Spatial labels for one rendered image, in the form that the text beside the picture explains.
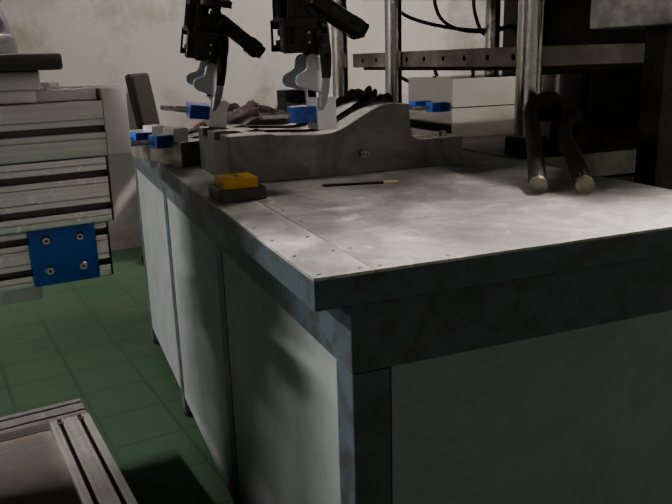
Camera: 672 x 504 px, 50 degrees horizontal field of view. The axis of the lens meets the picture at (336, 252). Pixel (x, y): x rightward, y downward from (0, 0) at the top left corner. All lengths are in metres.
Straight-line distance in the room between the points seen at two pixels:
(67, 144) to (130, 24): 3.24
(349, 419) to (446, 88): 1.46
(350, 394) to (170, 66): 3.57
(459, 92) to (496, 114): 0.15
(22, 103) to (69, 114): 0.06
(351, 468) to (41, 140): 0.57
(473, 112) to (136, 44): 2.47
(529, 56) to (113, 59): 2.84
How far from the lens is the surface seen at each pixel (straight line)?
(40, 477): 1.66
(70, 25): 4.17
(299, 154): 1.39
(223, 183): 1.19
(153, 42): 4.27
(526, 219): 1.03
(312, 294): 0.77
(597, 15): 1.79
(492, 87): 2.23
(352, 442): 0.88
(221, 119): 1.51
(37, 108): 1.01
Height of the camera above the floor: 1.02
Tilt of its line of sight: 15 degrees down
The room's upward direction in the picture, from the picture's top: 2 degrees counter-clockwise
